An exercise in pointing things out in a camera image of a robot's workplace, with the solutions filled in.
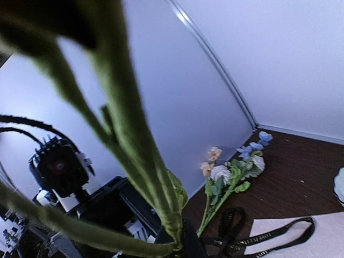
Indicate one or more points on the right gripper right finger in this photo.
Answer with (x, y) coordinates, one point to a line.
(192, 246)

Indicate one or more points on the pink rose stem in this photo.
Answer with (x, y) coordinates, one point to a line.
(31, 28)

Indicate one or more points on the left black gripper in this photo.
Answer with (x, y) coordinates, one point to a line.
(114, 205)

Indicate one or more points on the peach flower stem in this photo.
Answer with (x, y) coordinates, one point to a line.
(213, 155)

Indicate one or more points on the pink wrapping paper sheet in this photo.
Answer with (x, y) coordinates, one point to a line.
(326, 242)

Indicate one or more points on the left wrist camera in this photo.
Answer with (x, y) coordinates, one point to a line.
(60, 167)

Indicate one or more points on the blue flower stem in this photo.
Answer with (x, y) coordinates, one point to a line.
(246, 151)

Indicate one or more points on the left aluminium frame post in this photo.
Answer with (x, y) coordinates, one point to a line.
(214, 59)

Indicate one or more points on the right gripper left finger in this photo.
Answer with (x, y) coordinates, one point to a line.
(162, 237)

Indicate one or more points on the scalloped white bowl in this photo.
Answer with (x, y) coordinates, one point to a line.
(338, 186)

